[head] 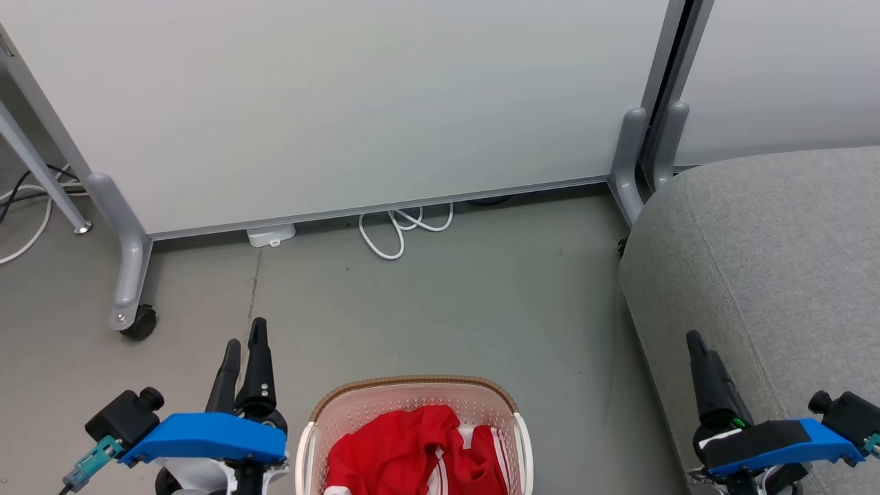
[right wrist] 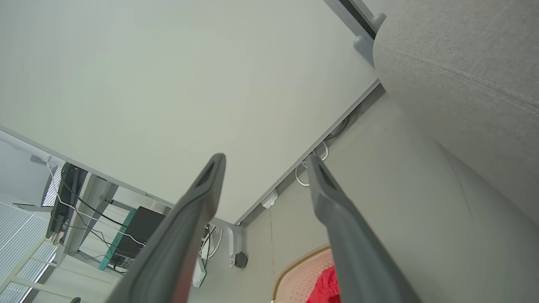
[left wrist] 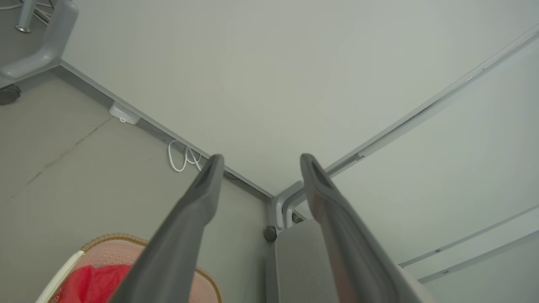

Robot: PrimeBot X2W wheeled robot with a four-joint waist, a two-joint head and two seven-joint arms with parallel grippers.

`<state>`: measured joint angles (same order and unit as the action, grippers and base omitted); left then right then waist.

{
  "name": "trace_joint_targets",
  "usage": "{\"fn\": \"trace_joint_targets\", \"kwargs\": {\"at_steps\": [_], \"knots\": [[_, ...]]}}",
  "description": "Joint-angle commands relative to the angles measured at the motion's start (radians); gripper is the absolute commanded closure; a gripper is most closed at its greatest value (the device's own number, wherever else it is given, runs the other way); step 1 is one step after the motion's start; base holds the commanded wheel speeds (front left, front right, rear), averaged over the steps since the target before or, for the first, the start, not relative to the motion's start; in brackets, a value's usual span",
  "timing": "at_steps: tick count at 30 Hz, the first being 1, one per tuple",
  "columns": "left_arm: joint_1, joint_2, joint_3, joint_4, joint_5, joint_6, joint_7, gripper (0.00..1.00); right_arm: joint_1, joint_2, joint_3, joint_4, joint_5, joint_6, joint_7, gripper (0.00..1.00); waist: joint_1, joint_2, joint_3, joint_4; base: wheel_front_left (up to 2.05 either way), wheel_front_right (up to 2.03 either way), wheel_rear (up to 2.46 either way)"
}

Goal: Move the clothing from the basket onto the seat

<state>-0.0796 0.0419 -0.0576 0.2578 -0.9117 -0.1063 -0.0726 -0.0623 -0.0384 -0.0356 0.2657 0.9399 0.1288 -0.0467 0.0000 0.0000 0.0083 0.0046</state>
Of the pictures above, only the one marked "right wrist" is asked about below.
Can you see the red and white garment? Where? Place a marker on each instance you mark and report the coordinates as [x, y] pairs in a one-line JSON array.
[[326, 288]]

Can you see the teal shelf frame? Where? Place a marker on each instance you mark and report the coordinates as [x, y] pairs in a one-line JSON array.
[[116, 242]]

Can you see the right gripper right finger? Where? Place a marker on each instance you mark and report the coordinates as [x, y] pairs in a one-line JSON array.
[[349, 244]]

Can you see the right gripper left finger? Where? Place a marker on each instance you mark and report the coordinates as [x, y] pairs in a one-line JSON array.
[[177, 244]]

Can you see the grey fabric sofa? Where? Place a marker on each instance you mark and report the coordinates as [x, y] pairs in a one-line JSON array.
[[471, 63]]

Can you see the white desk frame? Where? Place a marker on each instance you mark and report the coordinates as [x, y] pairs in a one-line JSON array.
[[94, 198]]

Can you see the black caster wheel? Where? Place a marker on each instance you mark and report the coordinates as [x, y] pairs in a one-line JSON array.
[[241, 260]]

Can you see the black computer tower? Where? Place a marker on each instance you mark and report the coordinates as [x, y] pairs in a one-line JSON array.
[[141, 229]]

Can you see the white power adapter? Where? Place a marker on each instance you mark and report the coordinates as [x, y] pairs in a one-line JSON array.
[[269, 200]]

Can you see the grey partition foot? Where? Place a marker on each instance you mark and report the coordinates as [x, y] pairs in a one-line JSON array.
[[365, 40]]

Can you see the cream perforated laundry basket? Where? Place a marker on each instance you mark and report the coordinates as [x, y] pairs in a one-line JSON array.
[[301, 273]]

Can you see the white window blinds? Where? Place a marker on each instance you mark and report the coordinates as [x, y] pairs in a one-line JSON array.
[[19, 227]]

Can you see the black monitor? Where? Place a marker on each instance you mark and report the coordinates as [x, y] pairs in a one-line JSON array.
[[66, 198]]

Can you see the white power strip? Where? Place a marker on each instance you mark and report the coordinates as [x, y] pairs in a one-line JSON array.
[[198, 273]]

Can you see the white partition leg bracket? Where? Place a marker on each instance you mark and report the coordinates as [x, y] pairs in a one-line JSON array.
[[232, 244]]

